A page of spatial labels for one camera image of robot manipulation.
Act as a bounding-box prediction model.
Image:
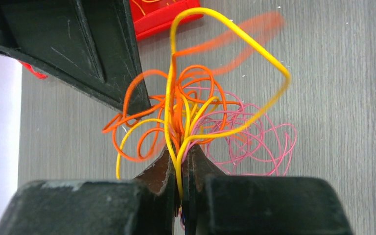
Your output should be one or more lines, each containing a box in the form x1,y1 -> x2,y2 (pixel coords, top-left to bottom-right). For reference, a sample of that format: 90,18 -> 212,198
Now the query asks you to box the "pink cable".
181,86 -> 298,177

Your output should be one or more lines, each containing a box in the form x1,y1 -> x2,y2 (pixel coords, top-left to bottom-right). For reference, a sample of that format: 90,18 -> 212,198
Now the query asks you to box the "orange cable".
171,11 -> 286,77
102,65 -> 244,163

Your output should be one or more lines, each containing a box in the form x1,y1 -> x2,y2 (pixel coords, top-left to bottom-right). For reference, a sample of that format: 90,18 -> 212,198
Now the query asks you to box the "red compartment bin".
19,0 -> 205,80

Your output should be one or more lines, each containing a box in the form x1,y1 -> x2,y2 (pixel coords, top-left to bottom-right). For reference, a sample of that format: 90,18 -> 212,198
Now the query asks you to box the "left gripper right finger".
182,145 -> 353,235

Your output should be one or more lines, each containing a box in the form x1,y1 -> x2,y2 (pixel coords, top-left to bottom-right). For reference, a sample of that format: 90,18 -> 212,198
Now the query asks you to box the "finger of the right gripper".
0,0 -> 142,111

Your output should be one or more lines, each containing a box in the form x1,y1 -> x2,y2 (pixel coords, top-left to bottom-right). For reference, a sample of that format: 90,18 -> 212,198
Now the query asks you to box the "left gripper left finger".
0,148 -> 177,235

